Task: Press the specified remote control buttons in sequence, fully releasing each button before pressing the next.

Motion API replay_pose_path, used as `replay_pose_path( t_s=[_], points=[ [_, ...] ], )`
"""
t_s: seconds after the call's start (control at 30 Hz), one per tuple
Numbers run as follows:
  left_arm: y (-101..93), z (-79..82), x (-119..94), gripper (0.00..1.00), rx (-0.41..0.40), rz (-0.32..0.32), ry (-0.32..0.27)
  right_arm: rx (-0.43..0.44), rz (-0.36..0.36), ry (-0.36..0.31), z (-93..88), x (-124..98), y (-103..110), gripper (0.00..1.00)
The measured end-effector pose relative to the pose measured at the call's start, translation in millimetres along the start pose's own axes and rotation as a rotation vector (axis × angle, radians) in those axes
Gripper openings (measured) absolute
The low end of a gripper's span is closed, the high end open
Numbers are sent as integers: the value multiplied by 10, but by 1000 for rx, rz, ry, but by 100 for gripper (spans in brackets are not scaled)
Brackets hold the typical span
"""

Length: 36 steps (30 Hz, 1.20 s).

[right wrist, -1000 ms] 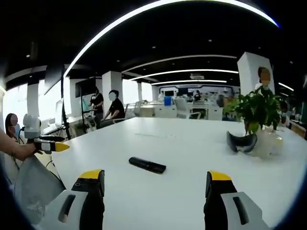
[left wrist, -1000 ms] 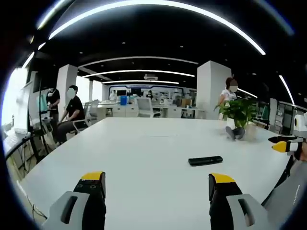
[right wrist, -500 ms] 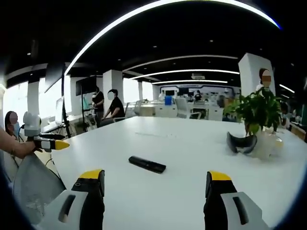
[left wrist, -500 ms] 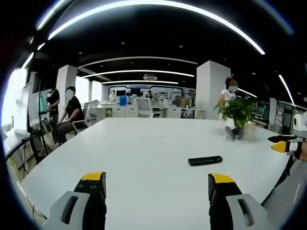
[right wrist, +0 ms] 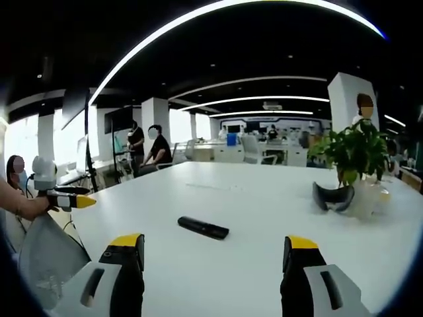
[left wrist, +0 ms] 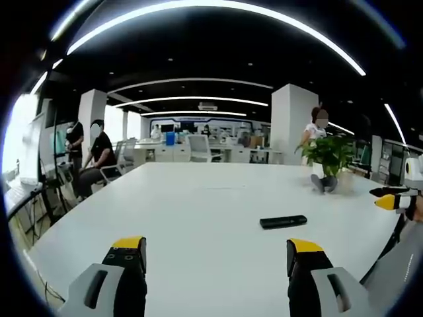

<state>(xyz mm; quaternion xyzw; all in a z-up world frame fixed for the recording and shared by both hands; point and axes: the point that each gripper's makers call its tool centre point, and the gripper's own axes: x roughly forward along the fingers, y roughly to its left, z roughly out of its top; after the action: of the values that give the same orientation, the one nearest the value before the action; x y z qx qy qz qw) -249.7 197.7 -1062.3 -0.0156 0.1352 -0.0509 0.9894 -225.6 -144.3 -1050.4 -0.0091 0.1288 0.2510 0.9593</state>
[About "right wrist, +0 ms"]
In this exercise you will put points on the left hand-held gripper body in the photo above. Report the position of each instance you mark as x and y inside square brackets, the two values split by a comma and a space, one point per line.
[44, 173]

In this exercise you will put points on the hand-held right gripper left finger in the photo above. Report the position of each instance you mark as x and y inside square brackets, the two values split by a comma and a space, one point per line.
[112, 280]

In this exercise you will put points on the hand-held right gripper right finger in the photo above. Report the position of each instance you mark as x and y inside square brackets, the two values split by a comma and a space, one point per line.
[310, 280]

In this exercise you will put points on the black remote control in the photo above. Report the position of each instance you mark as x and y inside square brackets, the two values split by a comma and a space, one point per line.
[203, 228]

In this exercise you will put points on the person's left hand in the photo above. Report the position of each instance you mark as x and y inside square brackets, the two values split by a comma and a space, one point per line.
[49, 207]

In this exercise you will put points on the black tripod stand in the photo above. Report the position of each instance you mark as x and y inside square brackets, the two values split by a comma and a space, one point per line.
[90, 155]

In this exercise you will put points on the white translucent plastic bag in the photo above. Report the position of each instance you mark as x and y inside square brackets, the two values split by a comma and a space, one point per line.
[49, 261]

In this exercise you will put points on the black VR headset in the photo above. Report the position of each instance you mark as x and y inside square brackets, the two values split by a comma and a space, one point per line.
[332, 198]

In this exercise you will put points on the clear plastic bag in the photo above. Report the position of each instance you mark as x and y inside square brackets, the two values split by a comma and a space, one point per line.
[370, 198]

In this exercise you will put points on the green potted plant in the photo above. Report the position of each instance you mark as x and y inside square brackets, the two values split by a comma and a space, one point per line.
[355, 150]

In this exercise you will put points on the white office chair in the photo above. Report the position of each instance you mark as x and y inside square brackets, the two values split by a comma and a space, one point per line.
[252, 150]

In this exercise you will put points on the blue box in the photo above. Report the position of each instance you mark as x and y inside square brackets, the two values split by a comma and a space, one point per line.
[232, 139]

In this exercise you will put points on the black wall monitor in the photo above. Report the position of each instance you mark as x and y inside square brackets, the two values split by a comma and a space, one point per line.
[117, 120]

